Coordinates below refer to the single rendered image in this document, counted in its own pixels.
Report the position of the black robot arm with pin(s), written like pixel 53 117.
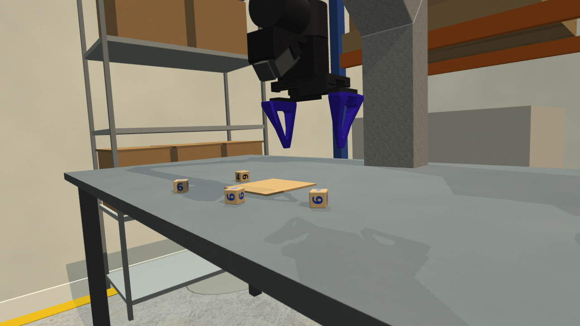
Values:
pixel 290 44

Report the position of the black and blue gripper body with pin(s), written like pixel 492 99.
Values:
pixel 311 87

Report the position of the beige letter block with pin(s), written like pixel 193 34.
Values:
pixel 242 176
pixel 318 198
pixel 181 186
pixel 234 195

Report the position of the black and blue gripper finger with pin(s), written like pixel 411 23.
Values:
pixel 337 101
pixel 289 109

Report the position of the orange flat mat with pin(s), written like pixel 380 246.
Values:
pixel 272 186

